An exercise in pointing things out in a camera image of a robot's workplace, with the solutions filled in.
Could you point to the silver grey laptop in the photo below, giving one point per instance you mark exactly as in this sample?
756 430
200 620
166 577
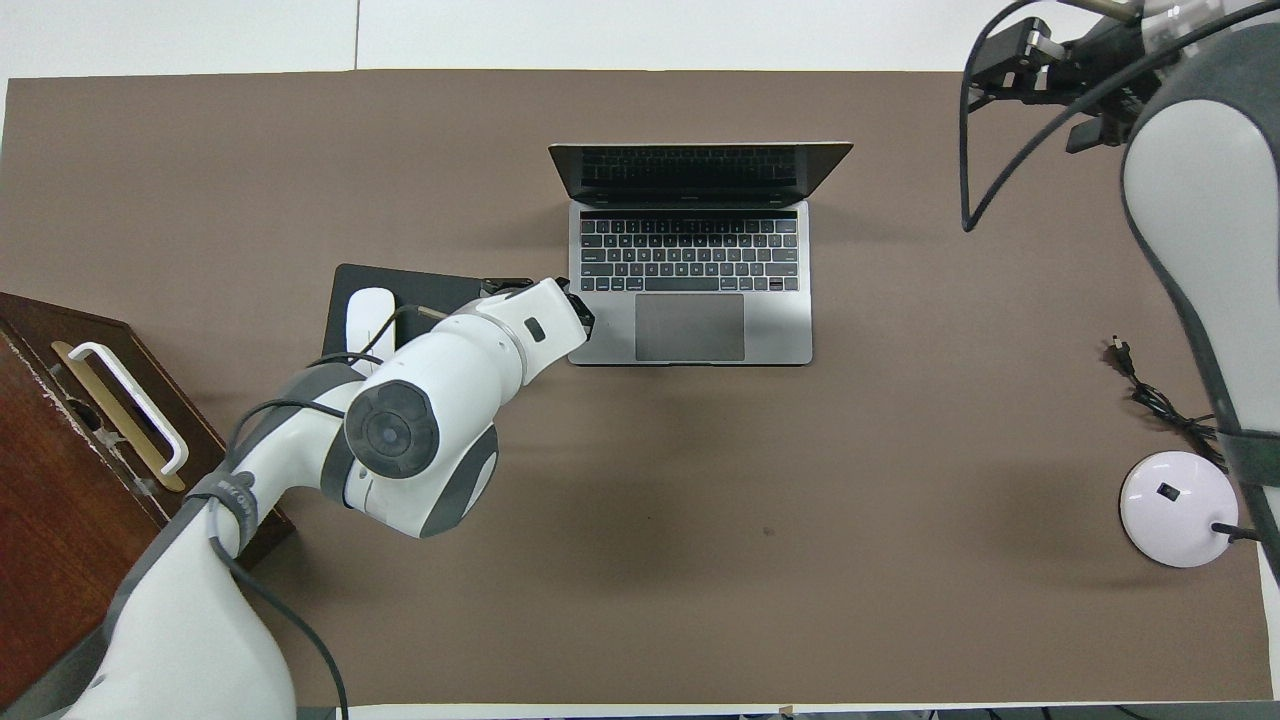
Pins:
690 320

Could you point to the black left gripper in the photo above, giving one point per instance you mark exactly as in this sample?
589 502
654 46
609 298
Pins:
580 315

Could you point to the white computer mouse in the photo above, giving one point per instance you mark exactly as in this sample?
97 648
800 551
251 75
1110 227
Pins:
365 315

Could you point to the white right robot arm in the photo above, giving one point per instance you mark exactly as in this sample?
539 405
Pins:
1200 180

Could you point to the brown table mat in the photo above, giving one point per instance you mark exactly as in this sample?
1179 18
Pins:
800 520

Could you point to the black mouse pad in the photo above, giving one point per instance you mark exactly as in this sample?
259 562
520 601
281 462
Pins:
440 285

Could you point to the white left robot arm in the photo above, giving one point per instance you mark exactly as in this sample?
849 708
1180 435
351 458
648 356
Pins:
440 380

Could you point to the white desk lamp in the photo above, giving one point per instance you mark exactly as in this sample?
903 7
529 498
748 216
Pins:
1175 510

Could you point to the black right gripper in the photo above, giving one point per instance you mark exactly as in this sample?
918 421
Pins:
1100 65

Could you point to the dark brown wooden box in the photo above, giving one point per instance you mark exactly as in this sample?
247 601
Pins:
60 500

